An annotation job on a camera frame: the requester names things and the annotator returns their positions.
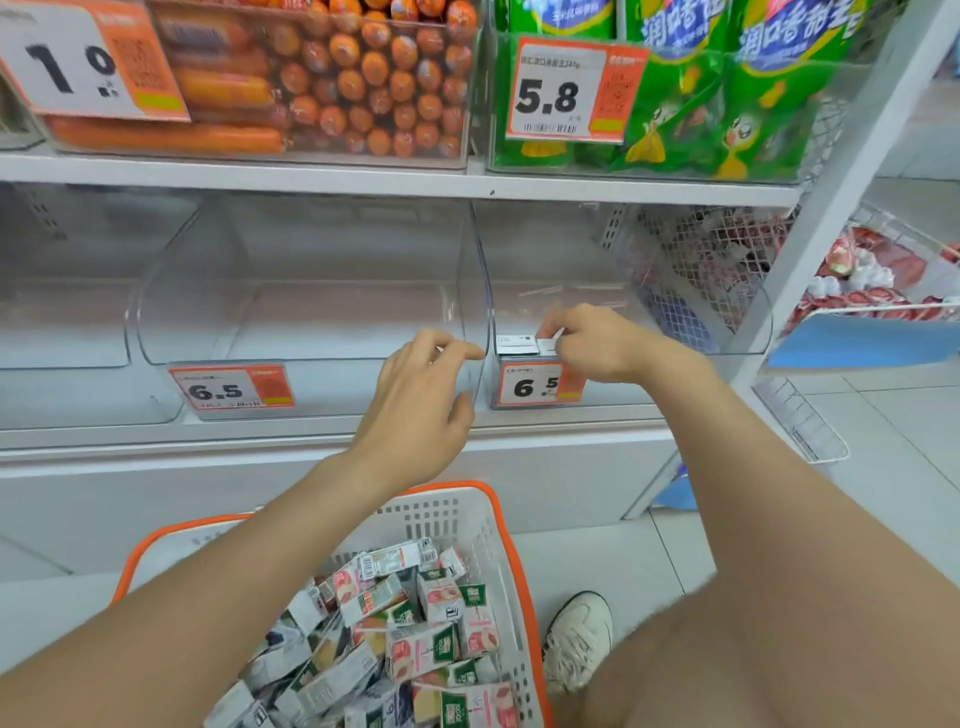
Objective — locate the orange white price tag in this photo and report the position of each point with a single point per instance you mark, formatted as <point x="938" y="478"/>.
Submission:
<point x="525" y="386"/>
<point x="217" y="390"/>
<point x="547" y="97"/>
<point x="60" y="67"/>

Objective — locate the person's right forearm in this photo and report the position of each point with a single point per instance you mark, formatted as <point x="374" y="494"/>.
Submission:
<point x="787" y="487"/>

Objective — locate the pile of small juice cartons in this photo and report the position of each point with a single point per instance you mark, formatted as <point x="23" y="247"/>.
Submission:
<point x="420" y="637"/>

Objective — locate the person's right white shoe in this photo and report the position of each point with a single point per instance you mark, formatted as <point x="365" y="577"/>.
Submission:
<point x="577" y="637"/>

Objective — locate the person's left hand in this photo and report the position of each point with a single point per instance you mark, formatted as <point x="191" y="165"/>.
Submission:
<point x="420" y="420"/>

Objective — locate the person's right leg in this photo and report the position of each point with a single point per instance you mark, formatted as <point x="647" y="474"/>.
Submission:
<point x="750" y="675"/>

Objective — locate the stack of orange sausages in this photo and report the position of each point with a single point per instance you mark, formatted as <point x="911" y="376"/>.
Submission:
<point x="360" y="82"/>

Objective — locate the person's left forearm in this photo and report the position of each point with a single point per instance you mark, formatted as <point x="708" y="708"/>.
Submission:
<point x="187" y="615"/>

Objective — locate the white topped small box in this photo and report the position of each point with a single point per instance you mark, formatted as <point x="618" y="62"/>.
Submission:
<point x="516" y="345"/>
<point x="546" y="346"/>

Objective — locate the stack of green packets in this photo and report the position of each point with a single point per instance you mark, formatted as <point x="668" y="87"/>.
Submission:
<point x="750" y="112"/>

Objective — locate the person's right hand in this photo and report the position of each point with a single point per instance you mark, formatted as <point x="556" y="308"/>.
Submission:
<point x="615" y="349"/>

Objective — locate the heap of red white packets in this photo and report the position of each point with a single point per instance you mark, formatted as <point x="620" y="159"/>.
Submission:
<point x="892" y="259"/>

